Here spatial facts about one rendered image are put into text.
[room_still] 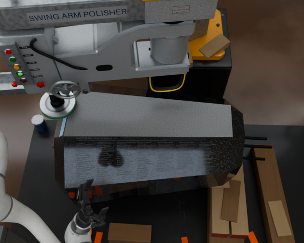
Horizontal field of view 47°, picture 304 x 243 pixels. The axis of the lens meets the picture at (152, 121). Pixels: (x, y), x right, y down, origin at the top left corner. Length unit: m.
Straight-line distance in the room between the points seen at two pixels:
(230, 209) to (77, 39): 1.53
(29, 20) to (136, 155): 0.99
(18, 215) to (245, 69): 2.66
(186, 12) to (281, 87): 2.10
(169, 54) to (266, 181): 1.45
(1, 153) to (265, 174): 2.03
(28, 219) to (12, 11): 0.80
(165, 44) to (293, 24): 2.55
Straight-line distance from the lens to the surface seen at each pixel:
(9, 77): 2.10
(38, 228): 1.45
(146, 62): 1.81
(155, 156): 2.08
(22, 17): 1.54
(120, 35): 1.60
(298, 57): 3.77
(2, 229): 2.03
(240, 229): 2.51
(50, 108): 2.16
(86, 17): 1.51
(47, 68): 1.76
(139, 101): 2.17
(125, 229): 2.57
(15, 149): 3.14
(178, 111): 2.14
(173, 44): 1.69
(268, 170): 2.85
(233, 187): 2.58
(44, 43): 1.63
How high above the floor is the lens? 2.62
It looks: 59 degrees down
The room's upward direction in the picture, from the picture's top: straight up
